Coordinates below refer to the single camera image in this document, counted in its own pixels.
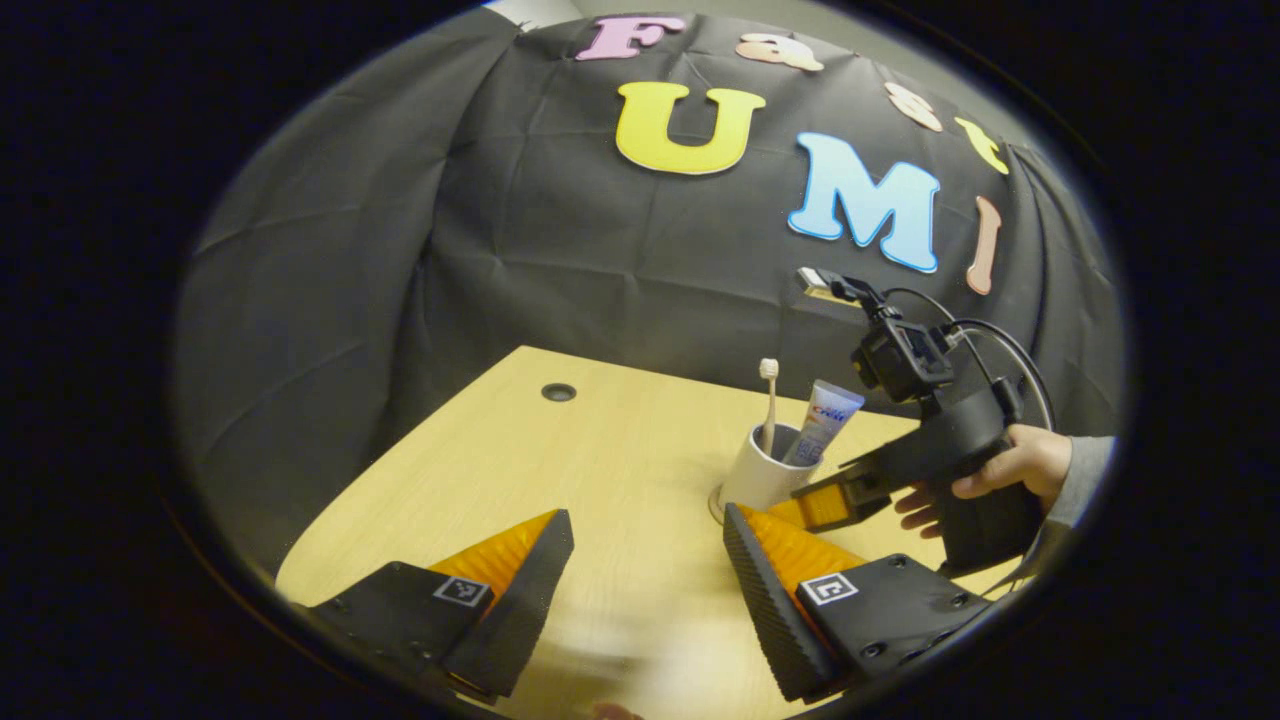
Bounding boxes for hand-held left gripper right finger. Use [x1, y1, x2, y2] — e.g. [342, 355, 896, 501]
[722, 502, 991, 704]

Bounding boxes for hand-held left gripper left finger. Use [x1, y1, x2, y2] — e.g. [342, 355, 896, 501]
[310, 508, 576, 701]

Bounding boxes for white cup with wooden handle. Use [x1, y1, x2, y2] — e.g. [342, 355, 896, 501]
[718, 422, 823, 513]

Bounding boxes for white toothpaste tube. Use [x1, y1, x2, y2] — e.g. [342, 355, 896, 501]
[782, 379, 867, 468]

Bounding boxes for beige toothbrush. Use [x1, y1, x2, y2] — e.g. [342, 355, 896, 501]
[758, 358, 781, 456]

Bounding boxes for black backdrop cloth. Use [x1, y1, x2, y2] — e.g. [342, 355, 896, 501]
[175, 5, 1126, 581]

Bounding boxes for black cable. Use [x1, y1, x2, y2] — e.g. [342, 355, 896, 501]
[945, 318, 1057, 433]
[880, 287, 996, 391]

